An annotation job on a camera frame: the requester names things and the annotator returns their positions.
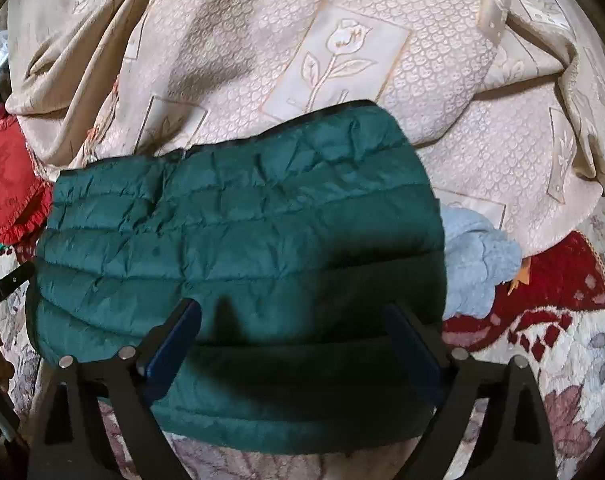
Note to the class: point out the red heart ruffled pillow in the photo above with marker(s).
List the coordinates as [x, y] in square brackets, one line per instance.
[25, 199]

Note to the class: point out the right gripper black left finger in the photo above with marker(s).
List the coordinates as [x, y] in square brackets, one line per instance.
[71, 441]

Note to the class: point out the floral red white blanket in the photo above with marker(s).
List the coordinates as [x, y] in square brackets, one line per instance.
[555, 319]

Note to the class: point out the beige embroidered bedspread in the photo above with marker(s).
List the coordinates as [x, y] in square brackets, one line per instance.
[503, 99]

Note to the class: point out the light blue knit sweater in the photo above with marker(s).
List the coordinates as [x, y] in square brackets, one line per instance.
[478, 258]

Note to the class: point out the dark green quilted jacket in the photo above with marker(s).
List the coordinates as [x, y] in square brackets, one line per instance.
[293, 242]

